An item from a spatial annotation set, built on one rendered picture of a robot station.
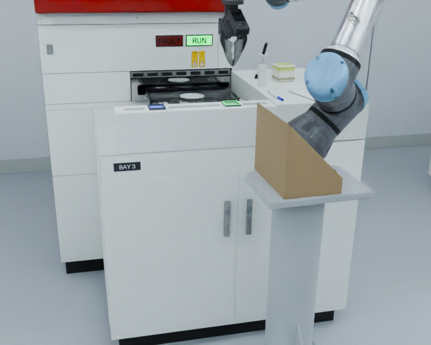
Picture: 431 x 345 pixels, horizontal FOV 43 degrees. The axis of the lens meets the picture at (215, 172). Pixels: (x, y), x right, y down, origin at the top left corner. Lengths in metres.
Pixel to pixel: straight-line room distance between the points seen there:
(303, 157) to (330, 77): 0.22
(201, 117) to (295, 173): 0.49
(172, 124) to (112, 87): 0.65
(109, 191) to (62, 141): 0.65
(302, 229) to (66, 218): 1.30
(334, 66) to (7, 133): 2.94
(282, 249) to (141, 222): 0.53
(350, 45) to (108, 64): 1.19
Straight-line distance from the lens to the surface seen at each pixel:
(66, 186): 2.58
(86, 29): 2.41
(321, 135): 1.60
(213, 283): 2.15
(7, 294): 2.74
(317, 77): 1.50
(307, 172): 1.53
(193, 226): 2.01
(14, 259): 3.01
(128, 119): 1.84
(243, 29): 1.79
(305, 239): 1.70
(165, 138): 1.87
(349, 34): 1.57
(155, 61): 2.44
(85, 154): 2.53
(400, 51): 4.59
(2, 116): 4.04
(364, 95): 1.64
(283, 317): 1.85
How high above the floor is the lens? 1.43
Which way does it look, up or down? 21 degrees down
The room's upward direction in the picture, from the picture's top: 1 degrees clockwise
